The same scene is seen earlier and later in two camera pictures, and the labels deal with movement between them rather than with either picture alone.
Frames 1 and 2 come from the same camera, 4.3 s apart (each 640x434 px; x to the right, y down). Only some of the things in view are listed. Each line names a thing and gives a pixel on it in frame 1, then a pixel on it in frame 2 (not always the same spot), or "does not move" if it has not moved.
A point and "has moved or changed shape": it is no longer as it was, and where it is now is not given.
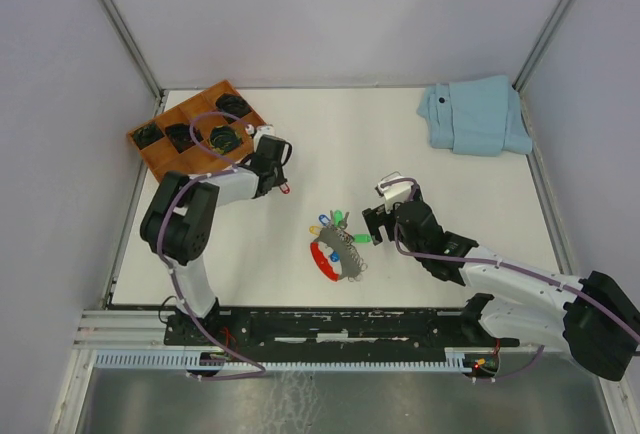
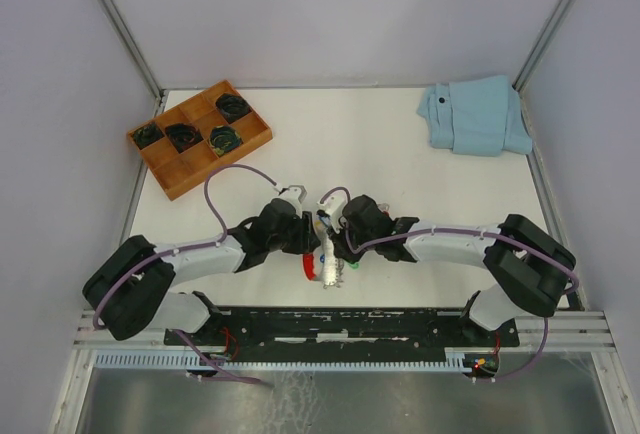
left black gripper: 282,178 to 307,241
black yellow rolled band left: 147,134 does not move
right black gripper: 376,217 to 339,246
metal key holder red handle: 353,265 has moved or changed shape
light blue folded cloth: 477,117 does not move
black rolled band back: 232,104 does not move
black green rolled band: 224,139 does not move
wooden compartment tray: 202,133 does not move
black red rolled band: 180,136 does not move
